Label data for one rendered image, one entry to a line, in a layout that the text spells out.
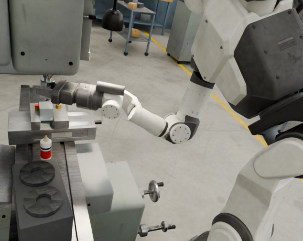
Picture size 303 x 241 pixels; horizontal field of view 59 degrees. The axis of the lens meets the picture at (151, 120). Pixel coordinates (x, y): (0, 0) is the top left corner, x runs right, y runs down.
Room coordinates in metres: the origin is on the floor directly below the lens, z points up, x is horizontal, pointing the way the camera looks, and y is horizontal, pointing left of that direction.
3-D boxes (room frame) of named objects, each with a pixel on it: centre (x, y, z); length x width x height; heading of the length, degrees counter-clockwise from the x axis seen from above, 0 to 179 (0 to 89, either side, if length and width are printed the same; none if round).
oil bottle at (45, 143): (0.79, 0.37, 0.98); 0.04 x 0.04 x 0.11
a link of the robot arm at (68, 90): (0.82, 0.28, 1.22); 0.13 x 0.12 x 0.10; 5
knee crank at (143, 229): (0.93, -0.16, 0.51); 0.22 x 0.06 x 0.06; 117
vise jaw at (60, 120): (0.98, 0.39, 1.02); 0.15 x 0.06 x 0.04; 29
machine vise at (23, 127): (0.96, 0.42, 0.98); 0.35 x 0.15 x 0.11; 119
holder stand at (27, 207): (0.48, 0.24, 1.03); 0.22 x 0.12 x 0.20; 34
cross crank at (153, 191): (1.04, -0.07, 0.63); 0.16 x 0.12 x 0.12; 117
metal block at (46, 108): (0.95, 0.44, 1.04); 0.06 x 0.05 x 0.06; 29
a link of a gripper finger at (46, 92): (0.78, 0.37, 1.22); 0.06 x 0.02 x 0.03; 96
